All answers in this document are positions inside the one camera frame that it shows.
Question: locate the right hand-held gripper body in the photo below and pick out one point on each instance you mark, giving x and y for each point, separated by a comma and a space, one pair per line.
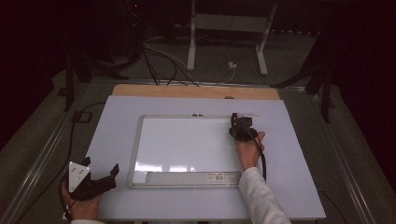
243, 132

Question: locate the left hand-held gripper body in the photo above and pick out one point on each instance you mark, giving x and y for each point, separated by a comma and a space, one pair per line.
79, 177

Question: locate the silver framed whiteboard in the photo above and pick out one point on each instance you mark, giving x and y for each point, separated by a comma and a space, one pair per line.
186, 146

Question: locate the person's right hand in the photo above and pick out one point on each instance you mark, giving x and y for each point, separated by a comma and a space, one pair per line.
249, 154

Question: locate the person's left hand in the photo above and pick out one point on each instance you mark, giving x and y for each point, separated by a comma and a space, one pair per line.
84, 208

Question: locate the black floor outlet box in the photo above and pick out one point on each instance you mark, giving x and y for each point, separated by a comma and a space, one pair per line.
82, 117

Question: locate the white table cover sheet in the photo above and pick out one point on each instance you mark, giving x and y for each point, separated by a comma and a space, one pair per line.
118, 124

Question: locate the white plug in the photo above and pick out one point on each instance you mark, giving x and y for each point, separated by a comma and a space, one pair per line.
232, 65

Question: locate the wooden table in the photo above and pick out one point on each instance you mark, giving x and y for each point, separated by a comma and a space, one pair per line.
174, 90

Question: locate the black stand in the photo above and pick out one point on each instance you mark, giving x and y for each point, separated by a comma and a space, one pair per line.
70, 81
325, 93

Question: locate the grey metal stand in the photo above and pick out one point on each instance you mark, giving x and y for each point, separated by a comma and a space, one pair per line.
230, 23

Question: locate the dark equipment rack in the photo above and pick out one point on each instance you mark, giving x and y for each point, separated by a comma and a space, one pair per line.
124, 28

